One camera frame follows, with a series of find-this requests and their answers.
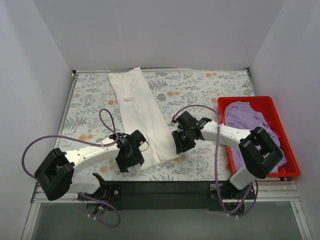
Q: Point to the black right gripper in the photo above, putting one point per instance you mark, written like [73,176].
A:
[180,142]

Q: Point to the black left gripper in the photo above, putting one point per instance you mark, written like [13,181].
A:
[132,160]

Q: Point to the white t shirt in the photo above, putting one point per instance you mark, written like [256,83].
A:
[139,111]

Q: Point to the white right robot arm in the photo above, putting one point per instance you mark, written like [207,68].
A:
[259,151]

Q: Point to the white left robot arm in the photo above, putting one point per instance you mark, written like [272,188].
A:
[61,171]

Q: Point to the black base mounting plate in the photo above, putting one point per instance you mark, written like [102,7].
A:
[158,195]

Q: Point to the purple t shirt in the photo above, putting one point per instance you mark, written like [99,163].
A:
[241,115]

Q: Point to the pink garment in bin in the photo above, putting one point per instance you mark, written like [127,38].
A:
[270,125]

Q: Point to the aluminium table frame rail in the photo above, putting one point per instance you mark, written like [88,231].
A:
[39,197]

